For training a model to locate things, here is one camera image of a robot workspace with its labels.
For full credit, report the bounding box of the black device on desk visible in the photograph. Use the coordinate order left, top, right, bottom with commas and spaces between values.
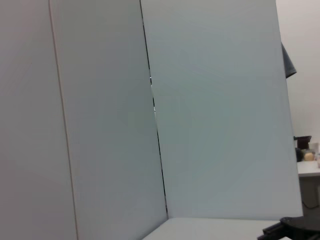
293, 135, 313, 150

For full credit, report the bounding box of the black cable under desk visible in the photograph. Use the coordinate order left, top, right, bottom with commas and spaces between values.
301, 199, 320, 210

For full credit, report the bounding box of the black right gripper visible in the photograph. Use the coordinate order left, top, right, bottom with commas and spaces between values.
257, 215, 320, 240

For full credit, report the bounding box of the white background desk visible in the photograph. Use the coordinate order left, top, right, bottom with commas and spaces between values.
296, 159, 320, 219

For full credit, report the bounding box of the dark grey hanging cloth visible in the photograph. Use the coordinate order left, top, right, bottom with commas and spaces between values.
280, 41, 298, 80

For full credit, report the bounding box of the white backdrop panel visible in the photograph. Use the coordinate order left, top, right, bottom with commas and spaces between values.
0, 0, 79, 240
48, 0, 168, 240
139, 0, 304, 221

